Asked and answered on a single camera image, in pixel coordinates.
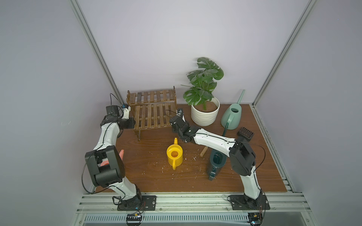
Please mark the black toy scoop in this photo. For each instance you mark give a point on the black toy scoop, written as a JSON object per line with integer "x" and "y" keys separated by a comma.
{"x": 245, "y": 133}

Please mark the light green watering can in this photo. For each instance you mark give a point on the light green watering can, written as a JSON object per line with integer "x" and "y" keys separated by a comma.
{"x": 232, "y": 116}

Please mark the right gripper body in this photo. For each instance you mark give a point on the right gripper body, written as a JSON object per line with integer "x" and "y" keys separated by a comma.
{"x": 175, "y": 121}

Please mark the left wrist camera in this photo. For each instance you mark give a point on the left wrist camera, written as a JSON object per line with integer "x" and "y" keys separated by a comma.
{"x": 125, "y": 109}

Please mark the white ribbed plant pot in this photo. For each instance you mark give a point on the white ribbed plant pot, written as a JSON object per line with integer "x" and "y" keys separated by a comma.
{"x": 206, "y": 118}

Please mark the dark green watering can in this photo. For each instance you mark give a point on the dark green watering can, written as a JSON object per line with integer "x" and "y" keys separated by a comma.
{"x": 216, "y": 162}

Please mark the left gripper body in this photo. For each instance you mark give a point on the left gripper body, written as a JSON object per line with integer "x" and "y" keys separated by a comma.
{"x": 129, "y": 123}

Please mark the aluminium front rail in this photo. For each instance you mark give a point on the aluminium front rail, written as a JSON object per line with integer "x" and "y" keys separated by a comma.
{"x": 280, "y": 209}

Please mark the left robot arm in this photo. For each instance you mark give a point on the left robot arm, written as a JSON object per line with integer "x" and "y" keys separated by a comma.
{"x": 113, "y": 175}

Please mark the wooden two-tier shelf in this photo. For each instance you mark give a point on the wooden two-tier shelf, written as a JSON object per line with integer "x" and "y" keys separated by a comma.
{"x": 152, "y": 109}

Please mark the pink watering can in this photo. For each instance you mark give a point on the pink watering can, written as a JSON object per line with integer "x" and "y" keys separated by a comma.
{"x": 106, "y": 162}

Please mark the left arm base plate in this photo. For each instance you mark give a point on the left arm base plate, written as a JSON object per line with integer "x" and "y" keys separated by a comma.
{"x": 145, "y": 203}

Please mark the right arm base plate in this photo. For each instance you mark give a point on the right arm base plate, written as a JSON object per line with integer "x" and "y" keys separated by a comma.
{"x": 243, "y": 202}

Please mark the green monstera plant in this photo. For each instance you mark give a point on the green monstera plant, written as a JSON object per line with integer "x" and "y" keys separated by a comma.
{"x": 202, "y": 83}

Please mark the yellow watering can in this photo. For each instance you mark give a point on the yellow watering can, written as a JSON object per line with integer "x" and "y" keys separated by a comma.
{"x": 175, "y": 154}

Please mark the green toy rake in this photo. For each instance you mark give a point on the green toy rake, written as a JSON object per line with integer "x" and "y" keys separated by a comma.
{"x": 203, "y": 151}

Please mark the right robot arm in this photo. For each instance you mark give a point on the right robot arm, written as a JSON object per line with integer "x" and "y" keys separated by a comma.
{"x": 239, "y": 151}

